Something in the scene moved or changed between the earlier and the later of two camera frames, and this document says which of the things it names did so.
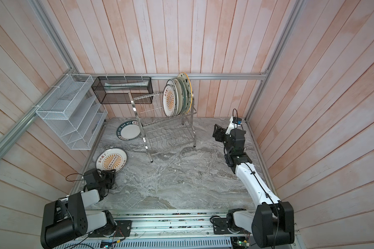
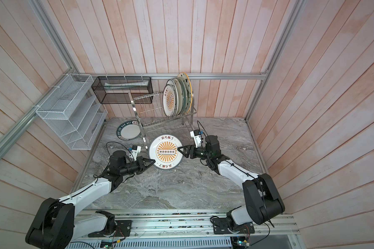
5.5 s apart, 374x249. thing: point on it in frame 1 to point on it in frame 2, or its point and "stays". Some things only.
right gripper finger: [216, 131] to [185, 148]
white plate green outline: [172, 83] stays
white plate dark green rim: [129, 130] stays
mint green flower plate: [185, 95] stays
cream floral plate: [180, 95] stays
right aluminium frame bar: [296, 12] stays
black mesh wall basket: [115, 90] stays
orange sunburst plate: [111, 158] to [164, 150]
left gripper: [111, 175] to [142, 166]
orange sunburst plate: [169, 100] stays
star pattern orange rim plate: [184, 75] stays
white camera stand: [234, 123] to [196, 135]
